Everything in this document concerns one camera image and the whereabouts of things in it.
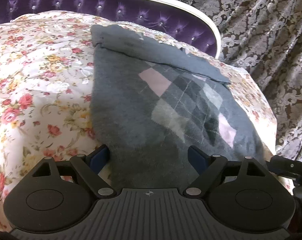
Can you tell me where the grey argyle knit sweater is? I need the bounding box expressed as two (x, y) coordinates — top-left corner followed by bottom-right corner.
(90, 25), (265, 189)

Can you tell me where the floral bed cover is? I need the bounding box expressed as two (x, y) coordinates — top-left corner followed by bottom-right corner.
(0, 10), (295, 235)

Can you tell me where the brown damask curtain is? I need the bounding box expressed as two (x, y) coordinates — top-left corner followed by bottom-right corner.
(178, 0), (302, 161)

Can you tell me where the purple tufted chaise sofa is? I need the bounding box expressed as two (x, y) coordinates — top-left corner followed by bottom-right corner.
(0, 0), (221, 58)

